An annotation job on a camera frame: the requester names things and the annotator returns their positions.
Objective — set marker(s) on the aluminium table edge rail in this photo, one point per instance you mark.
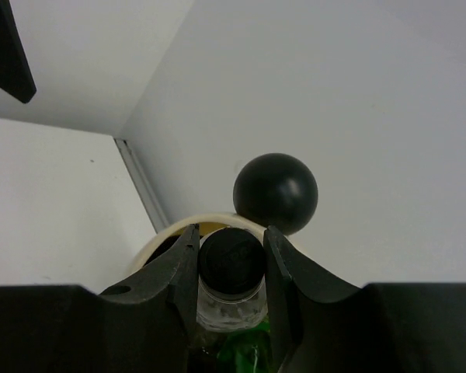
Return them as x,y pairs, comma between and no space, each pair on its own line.
143,186

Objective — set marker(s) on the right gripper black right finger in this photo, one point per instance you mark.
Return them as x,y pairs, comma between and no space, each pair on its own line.
321,323

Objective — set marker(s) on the green plastic bottle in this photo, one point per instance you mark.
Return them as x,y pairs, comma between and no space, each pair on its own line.
247,351

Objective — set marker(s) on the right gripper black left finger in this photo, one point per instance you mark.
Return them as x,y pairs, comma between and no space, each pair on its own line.
144,323

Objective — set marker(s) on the blue label clear bottle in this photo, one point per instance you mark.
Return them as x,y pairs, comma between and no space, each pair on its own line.
231,288

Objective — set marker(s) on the cream bin with black ears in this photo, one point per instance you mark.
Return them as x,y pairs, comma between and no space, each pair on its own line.
272,189

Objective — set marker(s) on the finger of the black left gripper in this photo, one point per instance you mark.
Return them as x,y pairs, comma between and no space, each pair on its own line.
15,76

